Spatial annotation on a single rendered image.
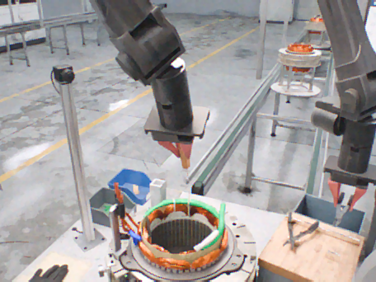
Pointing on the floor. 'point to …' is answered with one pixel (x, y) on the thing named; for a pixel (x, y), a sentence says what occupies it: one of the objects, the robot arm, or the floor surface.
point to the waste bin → (373, 229)
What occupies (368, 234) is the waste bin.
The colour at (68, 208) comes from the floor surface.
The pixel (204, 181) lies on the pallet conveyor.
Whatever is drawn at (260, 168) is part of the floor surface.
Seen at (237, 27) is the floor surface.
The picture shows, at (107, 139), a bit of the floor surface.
